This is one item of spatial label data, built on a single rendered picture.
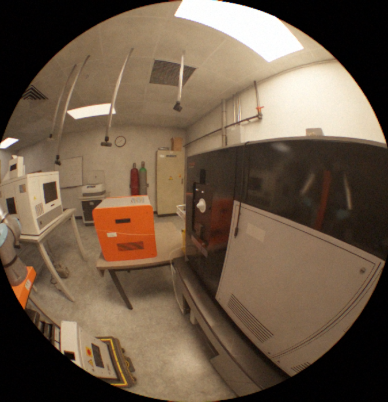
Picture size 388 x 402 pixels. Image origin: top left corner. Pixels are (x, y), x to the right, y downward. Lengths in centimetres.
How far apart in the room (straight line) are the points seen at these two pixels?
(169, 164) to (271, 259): 347
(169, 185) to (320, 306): 363
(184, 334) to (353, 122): 243
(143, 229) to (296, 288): 86
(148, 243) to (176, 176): 290
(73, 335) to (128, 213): 84
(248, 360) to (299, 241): 53
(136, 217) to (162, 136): 345
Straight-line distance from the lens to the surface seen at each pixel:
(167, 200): 369
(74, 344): 83
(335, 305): 33
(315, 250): 27
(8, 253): 74
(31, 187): 140
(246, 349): 66
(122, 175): 392
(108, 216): 89
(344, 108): 160
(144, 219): 87
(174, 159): 365
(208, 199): 51
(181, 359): 136
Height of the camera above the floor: 135
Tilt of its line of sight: 13 degrees down
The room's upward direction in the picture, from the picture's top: 2 degrees clockwise
